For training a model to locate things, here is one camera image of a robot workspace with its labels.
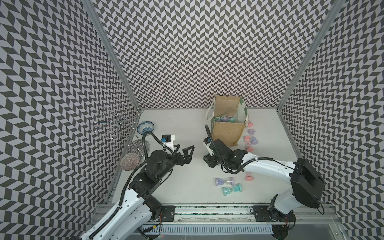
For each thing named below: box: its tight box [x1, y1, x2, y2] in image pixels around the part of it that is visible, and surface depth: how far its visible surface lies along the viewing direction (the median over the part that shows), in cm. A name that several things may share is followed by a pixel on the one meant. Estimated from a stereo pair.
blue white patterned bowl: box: [137, 121, 155, 135], surface depth 106 cm
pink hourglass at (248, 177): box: [245, 172, 254, 181], surface depth 85 cm
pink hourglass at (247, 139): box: [244, 136, 254, 152], surface depth 99 cm
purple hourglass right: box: [247, 129, 259, 145], surface depth 104 cm
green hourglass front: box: [221, 183, 243, 196], surface depth 80 cm
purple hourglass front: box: [215, 177, 234, 187], surface depth 83 cm
